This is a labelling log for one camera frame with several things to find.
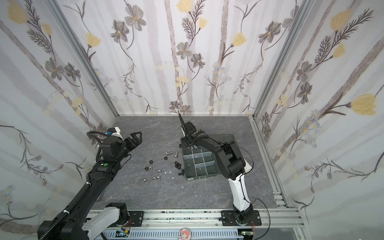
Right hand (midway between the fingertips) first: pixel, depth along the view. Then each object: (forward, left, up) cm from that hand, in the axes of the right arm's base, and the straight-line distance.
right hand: (186, 138), depth 97 cm
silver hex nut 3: (-27, +23, -6) cm, 36 cm away
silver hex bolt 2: (-9, +6, -6) cm, 13 cm away
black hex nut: (-19, +24, -6) cm, 31 cm away
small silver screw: (-24, +7, -6) cm, 26 cm away
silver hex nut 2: (-21, +16, -6) cm, 27 cm away
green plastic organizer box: (-13, -11, -6) cm, 18 cm away
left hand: (-9, +25, +15) cm, 31 cm away
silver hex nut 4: (-25, +18, -6) cm, 32 cm away
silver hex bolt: (-8, +12, -7) cm, 16 cm away
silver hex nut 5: (-25, +15, -6) cm, 30 cm away
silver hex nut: (-19, +21, -6) cm, 29 cm away
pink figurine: (-52, -3, -1) cm, 52 cm away
